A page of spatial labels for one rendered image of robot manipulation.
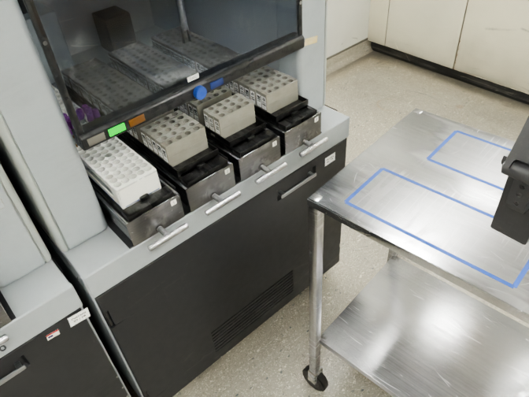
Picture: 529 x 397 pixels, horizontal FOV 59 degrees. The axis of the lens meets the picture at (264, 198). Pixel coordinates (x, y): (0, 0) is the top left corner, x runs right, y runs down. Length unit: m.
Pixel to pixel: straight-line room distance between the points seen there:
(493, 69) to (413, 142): 1.94
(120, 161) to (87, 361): 0.47
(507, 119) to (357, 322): 1.79
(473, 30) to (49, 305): 2.63
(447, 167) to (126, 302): 0.79
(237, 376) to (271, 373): 0.12
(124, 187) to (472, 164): 0.75
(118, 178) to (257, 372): 0.89
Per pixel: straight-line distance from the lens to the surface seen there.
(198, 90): 1.05
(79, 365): 1.23
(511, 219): 0.42
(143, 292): 1.17
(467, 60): 3.13
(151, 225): 1.06
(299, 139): 1.26
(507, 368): 1.47
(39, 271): 1.11
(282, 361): 1.69
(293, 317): 1.79
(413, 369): 1.40
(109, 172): 1.08
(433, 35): 3.20
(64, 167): 1.01
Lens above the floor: 1.48
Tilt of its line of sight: 42 degrees down
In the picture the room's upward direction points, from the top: 5 degrees counter-clockwise
